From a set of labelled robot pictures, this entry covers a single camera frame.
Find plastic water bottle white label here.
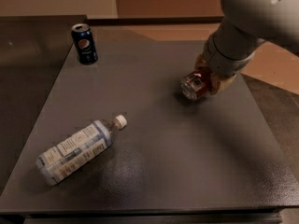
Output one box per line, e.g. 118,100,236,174
36,115,127,186

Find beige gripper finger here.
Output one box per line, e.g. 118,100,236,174
209,73,236,95
194,54,206,70

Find blue pepsi can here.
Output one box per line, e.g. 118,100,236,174
71,23,98,64

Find red coke can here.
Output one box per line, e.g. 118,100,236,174
180,67,211,101

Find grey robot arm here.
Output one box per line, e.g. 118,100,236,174
195,0,299,94

